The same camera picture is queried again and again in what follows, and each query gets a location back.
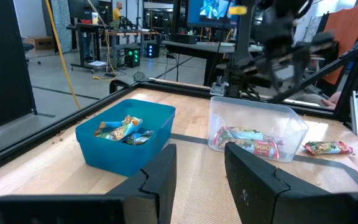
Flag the blue plastic bin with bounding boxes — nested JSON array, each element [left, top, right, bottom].
[[75, 98, 177, 177]]

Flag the computer tower blue lights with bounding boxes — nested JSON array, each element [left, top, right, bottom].
[[146, 42, 160, 59]]

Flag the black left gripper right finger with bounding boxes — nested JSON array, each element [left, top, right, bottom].
[[224, 142, 352, 224]]

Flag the computer tower green lights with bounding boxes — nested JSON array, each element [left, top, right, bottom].
[[124, 47, 141, 68]]

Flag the wooden top desk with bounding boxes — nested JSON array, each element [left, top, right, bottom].
[[106, 29, 160, 68]]

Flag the black desk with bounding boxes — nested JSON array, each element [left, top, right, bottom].
[[66, 24, 105, 71]]

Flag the blue office chair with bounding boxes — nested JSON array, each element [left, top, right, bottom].
[[22, 42, 42, 65]]

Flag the yellow hanging cable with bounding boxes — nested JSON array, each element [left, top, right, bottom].
[[44, 0, 82, 110]]

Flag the large monitor screen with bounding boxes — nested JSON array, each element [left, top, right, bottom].
[[187, 0, 239, 29]]

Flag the silver aluminium bracket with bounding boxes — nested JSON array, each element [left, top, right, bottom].
[[349, 90, 358, 138]]

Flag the black curved bracket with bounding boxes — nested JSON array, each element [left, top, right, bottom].
[[109, 79, 130, 94]]

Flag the black wire stand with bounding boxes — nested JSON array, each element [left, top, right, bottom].
[[133, 70, 147, 82]]

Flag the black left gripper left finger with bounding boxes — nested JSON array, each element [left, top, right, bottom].
[[106, 143, 177, 224]]

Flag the red green chewy granola bar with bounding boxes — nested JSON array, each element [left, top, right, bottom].
[[303, 140, 354, 156]]

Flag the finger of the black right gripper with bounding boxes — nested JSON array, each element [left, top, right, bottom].
[[265, 57, 281, 91], [292, 49, 310, 85]]

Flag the red light-blue chewy granola bar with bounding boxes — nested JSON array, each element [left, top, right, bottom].
[[213, 126, 284, 146]]

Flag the person's hand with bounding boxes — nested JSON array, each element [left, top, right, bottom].
[[321, 91, 343, 108]]

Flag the cardboard box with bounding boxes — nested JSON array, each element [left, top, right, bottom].
[[23, 36, 55, 50]]

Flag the clear plastic bin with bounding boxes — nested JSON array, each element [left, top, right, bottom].
[[208, 96, 310, 162]]

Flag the dark grey long desk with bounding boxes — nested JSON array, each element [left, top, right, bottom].
[[162, 40, 264, 86]]

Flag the yellow tag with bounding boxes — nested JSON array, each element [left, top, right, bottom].
[[228, 5, 248, 16]]

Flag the black partition panel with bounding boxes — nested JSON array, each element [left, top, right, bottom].
[[0, 0, 38, 136]]

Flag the person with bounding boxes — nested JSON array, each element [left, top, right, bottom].
[[112, 1, 124, 30]]

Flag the orange panel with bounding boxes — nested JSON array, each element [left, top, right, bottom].
[[323, 4, 358, 85]]

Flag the beige hanging cable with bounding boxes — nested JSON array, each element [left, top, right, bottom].
[[87, 0, 117, 78]]

